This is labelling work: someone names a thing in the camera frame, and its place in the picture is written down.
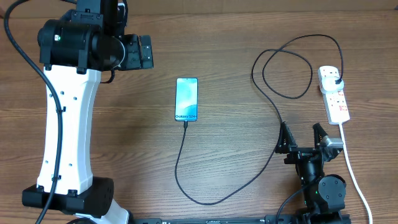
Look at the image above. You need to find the white power strip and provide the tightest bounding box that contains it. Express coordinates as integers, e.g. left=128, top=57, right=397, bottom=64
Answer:
left=317, top=65, right=350, bottom=125

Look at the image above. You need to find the white charger plug adapter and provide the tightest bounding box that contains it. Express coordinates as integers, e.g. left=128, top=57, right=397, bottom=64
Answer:
left=320, top=77, right=345, bottom=94

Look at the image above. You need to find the white power strip cord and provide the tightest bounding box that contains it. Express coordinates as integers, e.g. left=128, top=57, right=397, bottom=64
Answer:
left=338, top=123, right=374, bottom=224

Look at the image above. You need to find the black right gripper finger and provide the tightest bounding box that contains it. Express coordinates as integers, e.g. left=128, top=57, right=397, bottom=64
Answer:
left=275, top=122, right=298, bottom=154
left=312, top=123, right=328, bottom=147

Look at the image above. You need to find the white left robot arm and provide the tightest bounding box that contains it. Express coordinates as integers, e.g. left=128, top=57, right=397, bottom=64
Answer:
left=22, top=1, right=154, bottom=223

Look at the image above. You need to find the black charger cable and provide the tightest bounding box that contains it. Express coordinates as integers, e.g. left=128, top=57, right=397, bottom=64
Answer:
left=174, top=34, right=345, bottom=207

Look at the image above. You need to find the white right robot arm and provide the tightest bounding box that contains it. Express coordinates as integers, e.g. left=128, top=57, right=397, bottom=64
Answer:
left=266, top=122, right=351, bottom=223

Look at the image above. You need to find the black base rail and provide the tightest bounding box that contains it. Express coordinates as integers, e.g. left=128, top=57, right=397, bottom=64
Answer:
left=133, top=213, right=352, bottom=224

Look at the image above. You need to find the blue Samsung smartphone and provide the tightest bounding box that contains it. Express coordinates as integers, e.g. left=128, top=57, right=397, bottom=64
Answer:
left=175, top=78, right=198, bottom=121

